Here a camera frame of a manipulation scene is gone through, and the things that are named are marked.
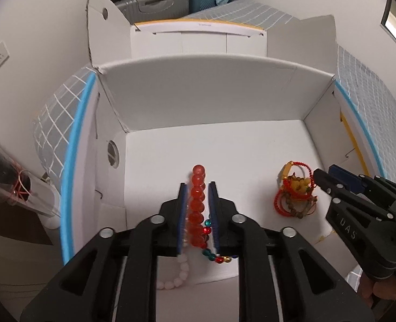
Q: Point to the grey suitcase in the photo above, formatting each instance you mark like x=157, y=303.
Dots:
x=157, y=3

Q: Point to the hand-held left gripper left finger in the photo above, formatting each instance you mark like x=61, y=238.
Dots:
x=182, y=218

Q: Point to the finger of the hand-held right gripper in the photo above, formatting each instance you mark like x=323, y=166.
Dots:
x=323, y=178
x=347, y=178

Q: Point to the clear plastic bag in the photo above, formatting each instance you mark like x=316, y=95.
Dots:
x=0, y=171

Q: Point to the printed cardboard box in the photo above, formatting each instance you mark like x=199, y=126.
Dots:
x=218, y=90

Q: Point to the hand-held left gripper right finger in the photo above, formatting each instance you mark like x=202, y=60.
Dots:
x=214, y=218

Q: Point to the person's right hand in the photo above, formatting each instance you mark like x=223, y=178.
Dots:
x=384, y=290

